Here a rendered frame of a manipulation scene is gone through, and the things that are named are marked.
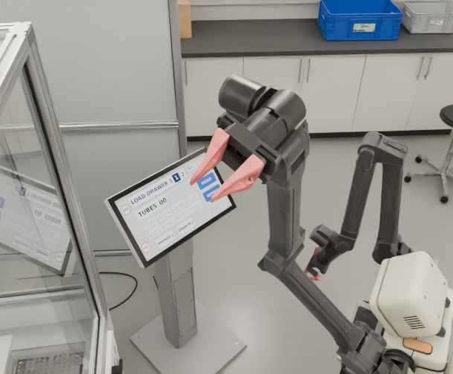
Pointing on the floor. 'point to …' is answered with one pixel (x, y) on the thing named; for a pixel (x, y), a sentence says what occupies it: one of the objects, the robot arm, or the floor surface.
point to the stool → (449, 116)
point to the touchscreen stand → (184, 324)
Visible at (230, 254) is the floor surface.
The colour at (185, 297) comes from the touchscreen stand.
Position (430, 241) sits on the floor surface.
